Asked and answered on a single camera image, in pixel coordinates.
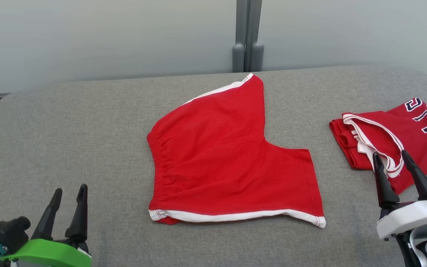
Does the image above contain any red shorts white trim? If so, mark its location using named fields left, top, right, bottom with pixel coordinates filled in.
left=147, top=73, right=326, bottom=228

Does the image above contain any red white jersey shirt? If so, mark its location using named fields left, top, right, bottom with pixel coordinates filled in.
left=329, top=98, right=427, bottom=195

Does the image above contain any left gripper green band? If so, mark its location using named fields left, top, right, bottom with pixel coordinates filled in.
left=0, top=184, right=92, bottom=267

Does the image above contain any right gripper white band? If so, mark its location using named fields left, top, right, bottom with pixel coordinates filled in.
left=372, top=150, right=427, bottom=241

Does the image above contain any grey fabric sofa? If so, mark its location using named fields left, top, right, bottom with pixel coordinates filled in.
left=0, top=66, right=427, bottom=267

